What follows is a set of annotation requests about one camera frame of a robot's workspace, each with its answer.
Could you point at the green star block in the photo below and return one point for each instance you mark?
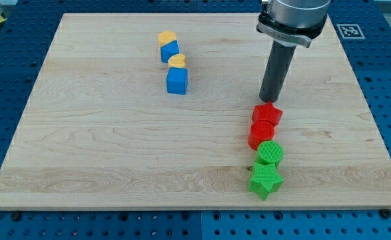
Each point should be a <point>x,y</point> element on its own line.
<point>264,180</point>

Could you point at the wooden board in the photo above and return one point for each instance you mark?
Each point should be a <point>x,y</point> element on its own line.
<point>100,132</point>

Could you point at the red cylinder block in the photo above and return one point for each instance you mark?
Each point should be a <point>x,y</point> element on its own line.
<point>260,131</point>

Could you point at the yellow heart block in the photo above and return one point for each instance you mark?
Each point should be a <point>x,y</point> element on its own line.
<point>178,61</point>

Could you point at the large blue cube block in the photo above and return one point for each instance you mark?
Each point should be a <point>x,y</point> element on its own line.
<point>177,80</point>

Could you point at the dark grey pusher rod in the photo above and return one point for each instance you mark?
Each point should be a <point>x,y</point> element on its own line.
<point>279,61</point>

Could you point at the small blue cube block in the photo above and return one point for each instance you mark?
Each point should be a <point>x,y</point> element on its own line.
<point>168,50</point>

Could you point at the red star block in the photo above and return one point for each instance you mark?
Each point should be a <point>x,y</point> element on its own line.
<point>267,112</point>

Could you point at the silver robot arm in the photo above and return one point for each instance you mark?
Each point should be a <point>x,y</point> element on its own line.
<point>293,22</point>

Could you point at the green cylinder block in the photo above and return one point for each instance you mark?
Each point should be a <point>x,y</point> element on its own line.
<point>269,152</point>

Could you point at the white fiducial marker tag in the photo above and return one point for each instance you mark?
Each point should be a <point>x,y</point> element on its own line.
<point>350,31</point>

